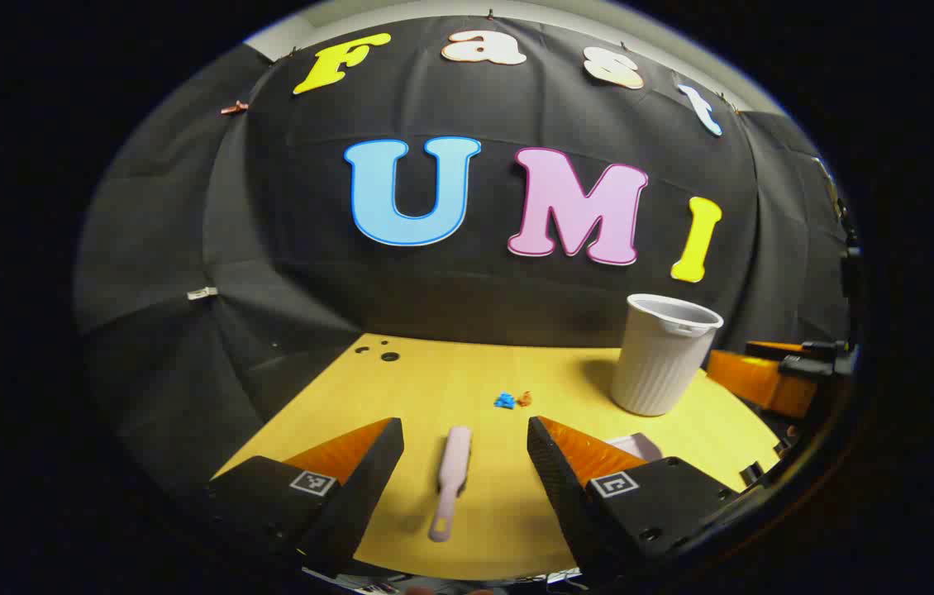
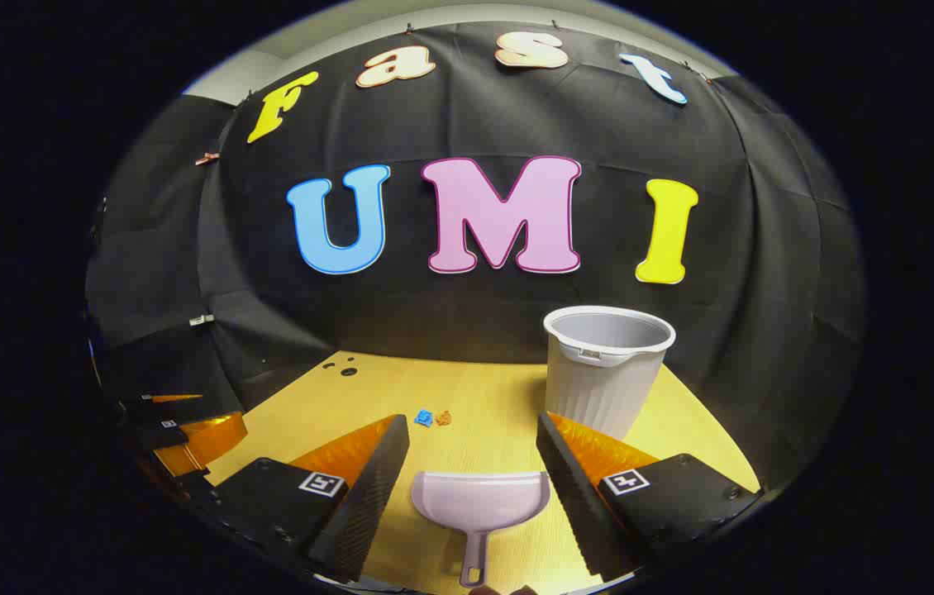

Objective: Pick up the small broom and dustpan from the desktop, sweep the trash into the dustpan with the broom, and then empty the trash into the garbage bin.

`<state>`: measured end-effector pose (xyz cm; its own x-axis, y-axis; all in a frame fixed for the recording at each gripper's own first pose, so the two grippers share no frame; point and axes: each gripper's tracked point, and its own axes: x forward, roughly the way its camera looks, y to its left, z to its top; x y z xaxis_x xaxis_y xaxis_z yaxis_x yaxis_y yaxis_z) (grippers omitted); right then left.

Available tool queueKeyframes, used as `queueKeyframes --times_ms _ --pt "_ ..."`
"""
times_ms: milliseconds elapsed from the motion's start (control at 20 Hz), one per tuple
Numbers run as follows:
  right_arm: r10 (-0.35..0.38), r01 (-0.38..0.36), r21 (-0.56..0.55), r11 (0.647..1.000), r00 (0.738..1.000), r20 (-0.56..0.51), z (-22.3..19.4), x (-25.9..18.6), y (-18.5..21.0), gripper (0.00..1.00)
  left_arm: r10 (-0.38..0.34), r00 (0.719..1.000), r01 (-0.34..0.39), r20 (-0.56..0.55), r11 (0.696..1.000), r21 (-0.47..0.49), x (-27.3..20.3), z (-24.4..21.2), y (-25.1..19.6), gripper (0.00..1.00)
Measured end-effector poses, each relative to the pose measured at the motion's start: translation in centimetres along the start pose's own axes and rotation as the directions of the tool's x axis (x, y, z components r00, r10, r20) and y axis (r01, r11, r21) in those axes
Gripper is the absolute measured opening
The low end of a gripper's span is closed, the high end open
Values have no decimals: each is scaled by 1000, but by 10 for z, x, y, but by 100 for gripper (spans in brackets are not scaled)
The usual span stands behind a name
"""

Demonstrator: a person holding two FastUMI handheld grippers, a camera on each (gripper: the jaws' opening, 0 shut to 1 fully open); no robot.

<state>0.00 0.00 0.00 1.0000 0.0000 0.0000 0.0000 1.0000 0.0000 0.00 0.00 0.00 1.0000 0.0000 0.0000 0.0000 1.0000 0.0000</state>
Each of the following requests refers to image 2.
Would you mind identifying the yellow wooden desktop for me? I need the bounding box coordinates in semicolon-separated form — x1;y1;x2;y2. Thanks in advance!
204;351;762;595

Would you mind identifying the white ribbed garbage bin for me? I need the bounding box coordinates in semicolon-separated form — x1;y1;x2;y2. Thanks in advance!
543;305;677;441

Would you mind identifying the light purple plastic dustpan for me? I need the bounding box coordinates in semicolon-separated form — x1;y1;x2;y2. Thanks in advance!
411;471;552;589

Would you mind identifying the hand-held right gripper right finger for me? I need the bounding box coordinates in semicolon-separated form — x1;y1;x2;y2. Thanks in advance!
535;410;765;581

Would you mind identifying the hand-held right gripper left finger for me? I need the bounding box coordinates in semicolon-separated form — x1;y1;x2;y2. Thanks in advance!
204;413;412;583

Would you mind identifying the black backdrop cloth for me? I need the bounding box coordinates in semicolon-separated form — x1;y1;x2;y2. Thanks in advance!
85;21;869;497

